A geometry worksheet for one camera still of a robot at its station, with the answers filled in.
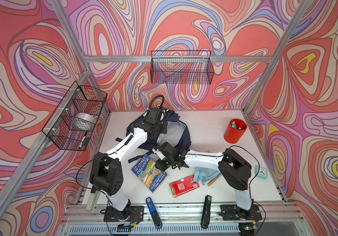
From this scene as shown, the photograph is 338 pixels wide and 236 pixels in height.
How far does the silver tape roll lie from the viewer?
2.32 ft

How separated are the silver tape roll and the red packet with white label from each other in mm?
542

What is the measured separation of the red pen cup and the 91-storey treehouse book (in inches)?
20.1

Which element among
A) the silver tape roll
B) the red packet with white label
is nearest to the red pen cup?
the red packet with white label

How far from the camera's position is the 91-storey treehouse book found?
820 mm

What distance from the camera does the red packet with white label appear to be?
818mm

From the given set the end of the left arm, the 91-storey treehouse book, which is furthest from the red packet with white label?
the end of the left arm

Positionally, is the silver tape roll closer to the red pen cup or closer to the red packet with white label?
the red packet with white label

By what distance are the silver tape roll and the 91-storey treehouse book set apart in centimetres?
34

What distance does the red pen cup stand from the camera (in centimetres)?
95

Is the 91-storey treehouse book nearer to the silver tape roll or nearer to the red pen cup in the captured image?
the silver tape roll

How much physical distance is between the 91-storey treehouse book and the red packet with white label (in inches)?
2.9
